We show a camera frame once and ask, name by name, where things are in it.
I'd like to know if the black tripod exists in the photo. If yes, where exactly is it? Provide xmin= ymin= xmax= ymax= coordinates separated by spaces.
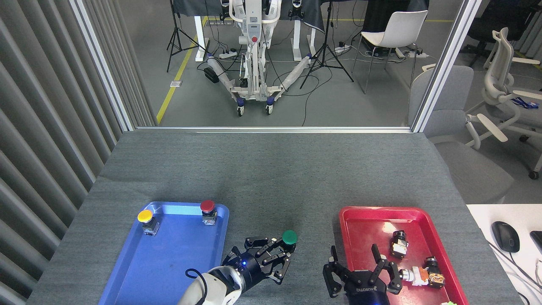
xmin=300 ymin=0 xmax=354 ymax=90
xmin=166 ymin=0 xmax=208 ymax=73

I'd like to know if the grey upholstered chair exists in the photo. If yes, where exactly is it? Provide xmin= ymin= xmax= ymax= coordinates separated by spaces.
xmin=408 ymin=65 xmax=515 ymax=204

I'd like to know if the black switch with orange block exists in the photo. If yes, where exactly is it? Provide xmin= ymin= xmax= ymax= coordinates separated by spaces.
xmin=425 ymin=256 xmax=446 ymax=288

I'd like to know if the black desk cable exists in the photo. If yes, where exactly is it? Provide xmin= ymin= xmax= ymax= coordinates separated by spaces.
xmin=487 ymin=239 xmax=542 ymax=294

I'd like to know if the silver frame rail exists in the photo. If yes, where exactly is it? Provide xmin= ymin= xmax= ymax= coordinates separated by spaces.
xmin=135 ymin=126 xmax=413 ymax=134

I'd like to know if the white plastic chair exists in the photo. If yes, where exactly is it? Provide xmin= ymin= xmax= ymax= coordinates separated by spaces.
xmin=352 ymin=10 xmax=429 ymax=94

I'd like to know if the black computer mouse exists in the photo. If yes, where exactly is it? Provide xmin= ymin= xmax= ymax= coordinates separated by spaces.
xmin=492 ymin=221 xmax=520 ymax=253

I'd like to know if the white desk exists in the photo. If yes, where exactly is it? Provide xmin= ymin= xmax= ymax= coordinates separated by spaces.
xmin=467 ymin=204 xmax=542 ymax=305

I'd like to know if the white stand on wheels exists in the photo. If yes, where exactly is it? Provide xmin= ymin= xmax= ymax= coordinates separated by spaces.
xmin=206 ymin=0 xmax=314 ymax=117

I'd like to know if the black office chair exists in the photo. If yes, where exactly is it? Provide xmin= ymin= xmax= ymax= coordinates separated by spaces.
xmin=459 ymin=0 xmax=535 ymax=56

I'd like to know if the blue plastic tray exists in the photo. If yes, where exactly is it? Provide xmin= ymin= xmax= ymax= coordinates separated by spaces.
xmin=98 ymin=201 xmax=230 ymax=305

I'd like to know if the desk with black cloth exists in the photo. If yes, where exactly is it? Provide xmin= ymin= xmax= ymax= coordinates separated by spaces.
xmin=171 ymin=0 xmax=326 ymax=63

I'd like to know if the green push button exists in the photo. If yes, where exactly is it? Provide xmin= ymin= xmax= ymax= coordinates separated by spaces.
xmin=282 ymin=230 xmax=299 ymax=251

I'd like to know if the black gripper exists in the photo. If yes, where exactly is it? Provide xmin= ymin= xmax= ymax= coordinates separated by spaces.
xmin=323 ymin=244 xmax=403 ymax=305
xmin=222 ymin=236 xmax=296 ymax=293

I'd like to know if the yellow push button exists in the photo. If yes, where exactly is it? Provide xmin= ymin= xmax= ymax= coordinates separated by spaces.
xmin=137 ymin=209 xmax=160 ymax=236

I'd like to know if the red push button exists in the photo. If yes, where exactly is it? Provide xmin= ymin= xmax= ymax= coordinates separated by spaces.
xmin=200 ymin=200 xmax=218 ymax=226

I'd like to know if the black and silver switch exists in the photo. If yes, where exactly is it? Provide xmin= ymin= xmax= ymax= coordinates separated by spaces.
xmin=390 ymin=230 xmax=409 ymax=259

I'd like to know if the silver frame post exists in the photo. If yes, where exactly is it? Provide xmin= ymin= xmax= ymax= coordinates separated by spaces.
xmin=411 ymin=0 xmax=483 ymax=133
xmin=70 ymin=0 xmax=137 ymax=132

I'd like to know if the white and orange switch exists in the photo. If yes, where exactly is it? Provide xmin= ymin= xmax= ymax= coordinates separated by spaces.
xmin=400 ymin=266 xmax=430 ymax=288

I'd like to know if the white office chair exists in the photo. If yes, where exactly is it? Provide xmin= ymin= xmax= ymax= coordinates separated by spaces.
xmin=465 ymin=28 xmax=542 ymax=180

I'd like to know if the red plastic tray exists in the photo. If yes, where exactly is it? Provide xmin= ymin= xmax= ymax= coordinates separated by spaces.
xmin=339 ymin=206 xmax=470 ymax=305

